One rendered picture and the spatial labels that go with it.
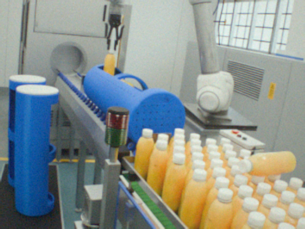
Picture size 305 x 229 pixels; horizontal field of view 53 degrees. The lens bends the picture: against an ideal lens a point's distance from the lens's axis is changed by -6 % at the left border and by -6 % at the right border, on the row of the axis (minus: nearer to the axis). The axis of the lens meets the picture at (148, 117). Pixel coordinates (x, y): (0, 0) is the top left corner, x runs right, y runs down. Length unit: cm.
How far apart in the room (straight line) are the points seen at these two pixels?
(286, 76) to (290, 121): 41
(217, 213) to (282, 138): 214
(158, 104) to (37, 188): 117
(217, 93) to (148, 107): 42
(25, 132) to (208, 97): 116
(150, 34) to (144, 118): 541
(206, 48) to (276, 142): 146
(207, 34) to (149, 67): 518
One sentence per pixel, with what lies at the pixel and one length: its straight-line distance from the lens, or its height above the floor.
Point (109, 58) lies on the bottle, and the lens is 209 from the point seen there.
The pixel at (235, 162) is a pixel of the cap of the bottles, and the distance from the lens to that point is 111.
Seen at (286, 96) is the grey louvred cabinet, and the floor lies 114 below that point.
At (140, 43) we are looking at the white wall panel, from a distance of 673.
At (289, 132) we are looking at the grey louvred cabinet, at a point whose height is 82.
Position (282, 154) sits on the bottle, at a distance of 106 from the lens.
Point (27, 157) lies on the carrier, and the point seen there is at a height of 61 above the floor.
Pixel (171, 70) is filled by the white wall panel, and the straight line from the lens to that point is 701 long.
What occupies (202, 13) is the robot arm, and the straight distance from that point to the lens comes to 171.
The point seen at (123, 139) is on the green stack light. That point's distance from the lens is 91.
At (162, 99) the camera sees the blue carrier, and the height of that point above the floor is 119.
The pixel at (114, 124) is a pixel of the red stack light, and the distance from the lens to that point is 89.
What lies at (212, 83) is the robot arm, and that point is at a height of 127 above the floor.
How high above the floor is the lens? 148
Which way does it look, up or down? 15 degrees down
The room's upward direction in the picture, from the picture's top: 8 degrees clockwise
